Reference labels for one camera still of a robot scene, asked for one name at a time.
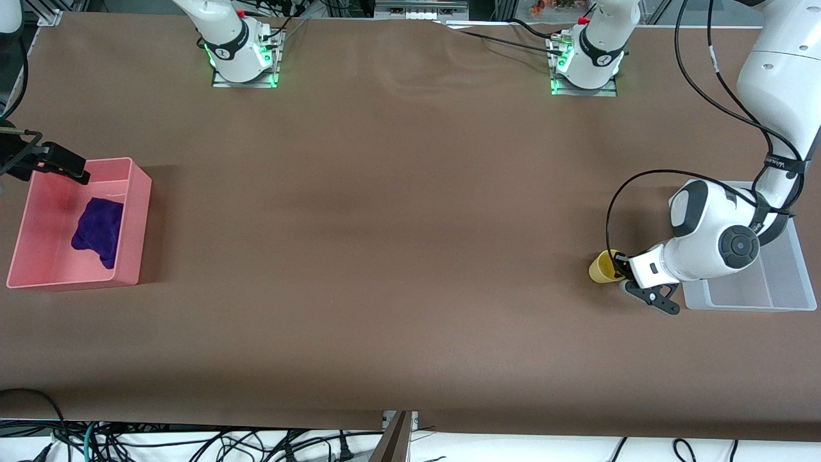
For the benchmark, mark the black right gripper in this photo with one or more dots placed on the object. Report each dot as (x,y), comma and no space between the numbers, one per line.
(14,156)

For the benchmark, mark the yellow cup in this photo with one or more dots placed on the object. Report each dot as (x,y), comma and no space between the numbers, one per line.
(601,269)

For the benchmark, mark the purple microfibre cloth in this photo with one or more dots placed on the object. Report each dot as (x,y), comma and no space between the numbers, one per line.
(96,231)

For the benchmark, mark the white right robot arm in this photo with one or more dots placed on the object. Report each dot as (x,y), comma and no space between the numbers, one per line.
(231,45)

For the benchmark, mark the pink plastic bin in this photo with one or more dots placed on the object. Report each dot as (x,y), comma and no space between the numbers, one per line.
(38,256)

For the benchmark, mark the clear plastic bin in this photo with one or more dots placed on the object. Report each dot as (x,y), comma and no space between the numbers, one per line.
(782,282)

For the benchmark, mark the brown table cover sheet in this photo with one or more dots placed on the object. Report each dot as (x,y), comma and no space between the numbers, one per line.
(410,289)

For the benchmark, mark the orange background clutter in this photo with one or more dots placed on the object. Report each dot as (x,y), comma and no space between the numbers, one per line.
(542,6)

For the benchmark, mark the dark grey table beam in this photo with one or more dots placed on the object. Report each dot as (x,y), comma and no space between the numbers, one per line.
(394,443)

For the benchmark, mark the white power strip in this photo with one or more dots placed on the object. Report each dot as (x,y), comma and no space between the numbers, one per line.
(420,9)

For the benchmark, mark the aluminium frame profile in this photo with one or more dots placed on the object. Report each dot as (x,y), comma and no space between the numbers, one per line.
(51,14)

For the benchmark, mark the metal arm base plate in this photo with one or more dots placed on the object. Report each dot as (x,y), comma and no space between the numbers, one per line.
(221,82)
(609,92)

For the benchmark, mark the white table edge bracket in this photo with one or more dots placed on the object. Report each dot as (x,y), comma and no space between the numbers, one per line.
(387,418)

